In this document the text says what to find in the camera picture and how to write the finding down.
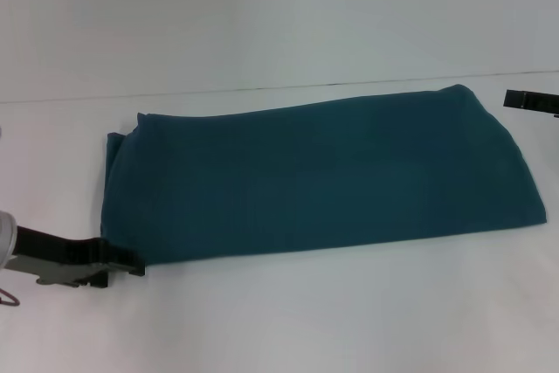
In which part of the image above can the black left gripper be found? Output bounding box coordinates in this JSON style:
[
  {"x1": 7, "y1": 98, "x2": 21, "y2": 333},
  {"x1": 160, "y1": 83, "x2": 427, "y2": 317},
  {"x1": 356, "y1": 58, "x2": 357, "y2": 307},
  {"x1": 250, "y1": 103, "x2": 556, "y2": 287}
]
[{"x1": 5, "y1": 224, "x2": 147, "y2": 292}]

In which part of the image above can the teal blue printed t-shirt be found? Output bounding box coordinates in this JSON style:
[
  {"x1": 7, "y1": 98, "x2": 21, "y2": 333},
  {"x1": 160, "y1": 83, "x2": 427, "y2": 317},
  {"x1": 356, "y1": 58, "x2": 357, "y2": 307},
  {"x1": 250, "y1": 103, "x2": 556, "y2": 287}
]
[{"x1": 99, "y1": 83, "x2": 549, "y2": 267}]

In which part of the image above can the left arm dark cable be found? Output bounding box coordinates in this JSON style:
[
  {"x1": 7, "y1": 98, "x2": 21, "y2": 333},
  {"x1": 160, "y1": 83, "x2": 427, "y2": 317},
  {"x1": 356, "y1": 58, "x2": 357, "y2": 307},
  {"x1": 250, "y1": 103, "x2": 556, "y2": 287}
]
[{"x1": 0, "y1": 288, "x2": 22, "y2": 308}]

